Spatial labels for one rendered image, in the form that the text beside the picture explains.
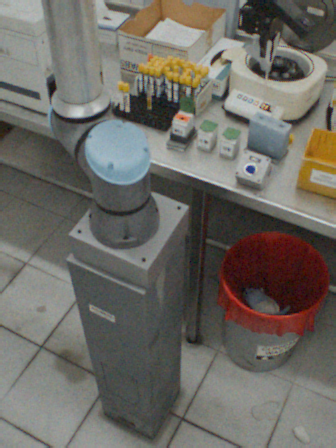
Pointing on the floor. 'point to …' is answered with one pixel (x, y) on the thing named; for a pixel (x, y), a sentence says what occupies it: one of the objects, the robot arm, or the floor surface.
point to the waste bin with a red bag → (256, 273)
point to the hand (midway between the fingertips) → (267, 65)
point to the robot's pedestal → (133, 340)
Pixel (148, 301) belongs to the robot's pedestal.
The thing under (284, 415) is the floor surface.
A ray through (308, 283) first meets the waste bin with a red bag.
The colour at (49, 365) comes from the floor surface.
